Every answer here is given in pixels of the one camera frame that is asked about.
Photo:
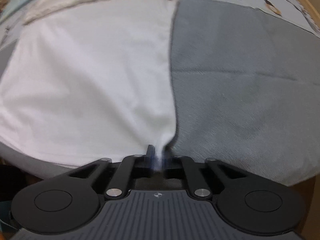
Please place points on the white t-shirt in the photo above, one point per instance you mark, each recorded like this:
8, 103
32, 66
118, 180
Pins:
90, 79

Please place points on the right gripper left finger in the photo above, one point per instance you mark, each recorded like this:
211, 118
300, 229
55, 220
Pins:
70, 200

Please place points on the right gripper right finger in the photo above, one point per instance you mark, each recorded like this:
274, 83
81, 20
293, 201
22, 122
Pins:
245, 201

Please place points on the grey printed bed sheet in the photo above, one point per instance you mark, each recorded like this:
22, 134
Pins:
245, 81

